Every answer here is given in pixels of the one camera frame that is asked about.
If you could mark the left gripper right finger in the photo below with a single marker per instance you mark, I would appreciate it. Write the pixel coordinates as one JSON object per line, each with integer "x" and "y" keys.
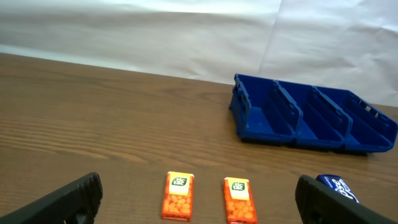
{"x": 323, "y": 205}

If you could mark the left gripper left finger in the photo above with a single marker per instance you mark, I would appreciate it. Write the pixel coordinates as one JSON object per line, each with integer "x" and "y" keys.
{"x": 71, "y": 202}

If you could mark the blue candy pack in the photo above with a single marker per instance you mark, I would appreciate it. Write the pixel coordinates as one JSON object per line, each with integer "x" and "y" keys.
{"x": 337, "y": 185}

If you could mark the orange candy box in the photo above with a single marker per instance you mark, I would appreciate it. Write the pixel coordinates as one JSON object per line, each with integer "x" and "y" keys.
{"x": 240, "y": 208}
{"x": 177, "y": 205}

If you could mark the blue tray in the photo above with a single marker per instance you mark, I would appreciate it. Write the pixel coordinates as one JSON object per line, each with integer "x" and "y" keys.
{"x": 264, "y": 124}

